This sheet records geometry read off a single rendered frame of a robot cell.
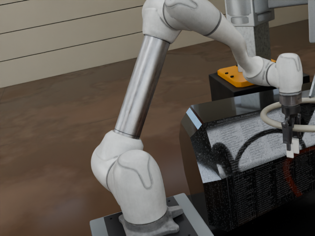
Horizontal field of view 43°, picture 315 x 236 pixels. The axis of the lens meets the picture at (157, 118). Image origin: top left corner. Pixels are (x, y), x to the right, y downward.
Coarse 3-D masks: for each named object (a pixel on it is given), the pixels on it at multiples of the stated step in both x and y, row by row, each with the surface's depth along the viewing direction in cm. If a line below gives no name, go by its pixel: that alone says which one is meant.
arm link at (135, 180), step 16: (128, 160) 129; (144, 160) 129; (112, 176) 134; (128, 176) 127; (144, 176) 128; (160, 176) 133; (112, 192) 138; (128, 192) 128; (144, 192) 128; (160, 192) 132; (128, 208) 130; (144, 208) 129; (160, 208) 132
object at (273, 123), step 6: (306, 102) 208; (312, 102) 207; (264, 108) 199; (270, 108) 201; (276, 108) 205; (264, 114) 189; (264, 120) 184; (270, 120) 180; (276, 126) 176; (294, 126) 169; (300, 126) 168; (306, 126) 167; (312, 126) 166; (312, 132) 167
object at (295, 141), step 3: (294, 138) 175; (294, 141) 175; (297, 141) 174; (294, 144) 176; (297, 144) 175; (294, 147) 176; (297, 147) 175; (294, 150) 177; (297, 150) 176; (297, 153) 176
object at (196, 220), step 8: (176, 200) 159; (184, 200) 158; (184, 208) 153; (192, 208) 152; (104, 216) 157; (192, 216) 147; (200, 216) 147; (96, 224) 153; (104, 224) 152; (192, 224) 143; (200, 224) 142; (96, 232) 148; (104, 232) 147; (200, 232) 138; (208, 232) 137
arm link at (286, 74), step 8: (280, 56) 162; (288, 56) 160; (296, 56) 160; (272, 64) 169; (280, 64) 161; (288, 64) 159; (296, 64) 160; (272, 72) 166; (280, 72) 162; (288, 72) 160; (296, 72) 160; (272, 80) 167; (280, 80) 163; (288, 80) 161; (296, 80) 160; (280, 88) 165; (288, 88) 162; (296, 88) 162
